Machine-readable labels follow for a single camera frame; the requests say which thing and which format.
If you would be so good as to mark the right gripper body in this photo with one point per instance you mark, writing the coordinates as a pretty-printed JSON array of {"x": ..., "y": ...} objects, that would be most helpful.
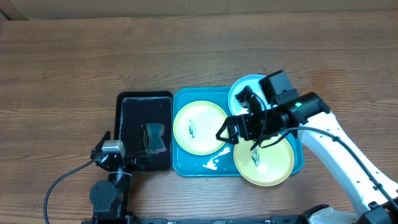
[{"x": 261, "y": 126}]

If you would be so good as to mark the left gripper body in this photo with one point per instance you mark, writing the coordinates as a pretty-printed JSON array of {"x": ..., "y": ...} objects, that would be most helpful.
[{"x": 136, "y": 164}]

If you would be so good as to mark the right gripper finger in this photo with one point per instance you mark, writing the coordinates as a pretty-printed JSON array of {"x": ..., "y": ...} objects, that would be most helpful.
[
  {"x": 229, "y": 130},
  {"x": 248, "y": 99}
]

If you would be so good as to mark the green scrub sponge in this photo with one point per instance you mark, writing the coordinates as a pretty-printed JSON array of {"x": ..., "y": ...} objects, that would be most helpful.
[{"x": 155, "y": 133}]

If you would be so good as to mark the yellow plate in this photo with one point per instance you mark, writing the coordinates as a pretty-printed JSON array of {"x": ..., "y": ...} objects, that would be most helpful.
[
  {"x": 264, "y": 166},
  {"x": 195, "y": 127}
]

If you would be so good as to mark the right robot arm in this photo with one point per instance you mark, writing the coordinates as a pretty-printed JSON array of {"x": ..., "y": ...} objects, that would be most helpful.
[{"x": 373, "y": 194}]

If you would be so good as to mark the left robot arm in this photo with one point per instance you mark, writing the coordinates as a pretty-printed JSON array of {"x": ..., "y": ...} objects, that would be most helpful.
[{"x": 110, "y": 197}]

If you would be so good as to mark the black tray with water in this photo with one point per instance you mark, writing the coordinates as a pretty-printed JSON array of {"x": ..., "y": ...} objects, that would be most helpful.
[{"x": 135, "y": 109}]

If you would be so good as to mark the light blue plate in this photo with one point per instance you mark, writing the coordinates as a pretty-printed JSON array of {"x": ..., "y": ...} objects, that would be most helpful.
[{"x": 253, "y": 82}]

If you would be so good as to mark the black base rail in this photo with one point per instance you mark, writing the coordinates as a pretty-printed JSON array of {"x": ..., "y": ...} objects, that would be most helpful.
[{"x": 275, "y": 219}]

